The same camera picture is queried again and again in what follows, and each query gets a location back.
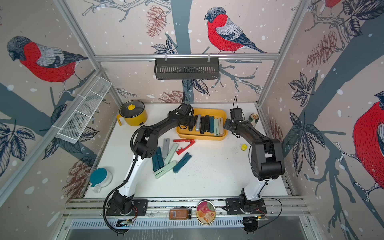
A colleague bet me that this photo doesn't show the grey pruning pliers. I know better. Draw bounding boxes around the grey pruning pliers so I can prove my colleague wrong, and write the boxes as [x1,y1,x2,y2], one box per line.
[163,138,170,160]
[196,115,201,132]

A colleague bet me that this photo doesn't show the beige pruning pliers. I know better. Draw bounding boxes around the beige pruning pliers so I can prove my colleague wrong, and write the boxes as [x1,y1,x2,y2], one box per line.
[218,118,224,135]

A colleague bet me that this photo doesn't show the red pruning pliers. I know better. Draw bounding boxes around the red pruning pliers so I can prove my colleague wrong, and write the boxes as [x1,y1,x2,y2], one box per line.
[173,139,196,155]

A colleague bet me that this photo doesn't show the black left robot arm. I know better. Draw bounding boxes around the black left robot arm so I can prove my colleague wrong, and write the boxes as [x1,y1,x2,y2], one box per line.
[103,103,194,218]

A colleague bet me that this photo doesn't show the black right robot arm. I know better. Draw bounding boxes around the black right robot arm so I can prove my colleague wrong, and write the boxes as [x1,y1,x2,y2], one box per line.
[223,119,285,215]

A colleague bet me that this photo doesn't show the yellow plastic storage box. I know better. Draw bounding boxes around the yellow plastic storage box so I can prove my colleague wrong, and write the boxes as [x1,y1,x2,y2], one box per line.
[176,108,228,141]

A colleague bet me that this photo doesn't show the dark teal angled pruning pliers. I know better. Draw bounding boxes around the dark teal angled pruning pliers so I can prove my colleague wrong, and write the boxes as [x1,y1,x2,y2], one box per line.
[173,153,192,174]

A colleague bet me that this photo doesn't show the green white small bottle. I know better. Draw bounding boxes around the green white small bottle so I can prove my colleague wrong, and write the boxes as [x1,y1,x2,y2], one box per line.
[248,113,259,128]

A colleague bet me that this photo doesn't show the small yellow cap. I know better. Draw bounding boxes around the small yellow cap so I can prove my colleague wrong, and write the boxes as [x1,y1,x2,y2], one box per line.
[241,144,248,151]

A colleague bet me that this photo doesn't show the yellow electric cooking pot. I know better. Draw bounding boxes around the yellow electric cooking pot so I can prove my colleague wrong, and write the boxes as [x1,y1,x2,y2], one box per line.
[117,100,148,127]

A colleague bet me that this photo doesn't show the round pink tin lid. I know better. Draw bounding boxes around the round pink tin lid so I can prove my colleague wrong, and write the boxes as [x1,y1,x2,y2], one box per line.
[196,200,217,225]

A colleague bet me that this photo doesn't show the teal round object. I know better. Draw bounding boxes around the teal round object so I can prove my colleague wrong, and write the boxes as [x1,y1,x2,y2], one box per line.
[90,168,113,193]

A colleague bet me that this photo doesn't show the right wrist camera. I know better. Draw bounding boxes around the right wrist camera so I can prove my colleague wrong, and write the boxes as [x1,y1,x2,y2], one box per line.
[230,108,244,122]

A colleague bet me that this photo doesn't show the black hanging wall basket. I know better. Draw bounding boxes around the black hanging wall basket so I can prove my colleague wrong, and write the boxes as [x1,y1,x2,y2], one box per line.
[154,58,220,80]

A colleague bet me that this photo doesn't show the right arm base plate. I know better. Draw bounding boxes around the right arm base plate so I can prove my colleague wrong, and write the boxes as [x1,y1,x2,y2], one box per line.
[222,198,267,215]

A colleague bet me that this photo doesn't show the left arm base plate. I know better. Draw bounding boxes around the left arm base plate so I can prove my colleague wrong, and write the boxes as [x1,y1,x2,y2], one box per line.
[106,199,149,217]

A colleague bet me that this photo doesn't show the white wire mesh shelf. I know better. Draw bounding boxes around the white wire mesh shelf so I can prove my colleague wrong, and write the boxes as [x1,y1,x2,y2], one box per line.
[56,76,112,144]

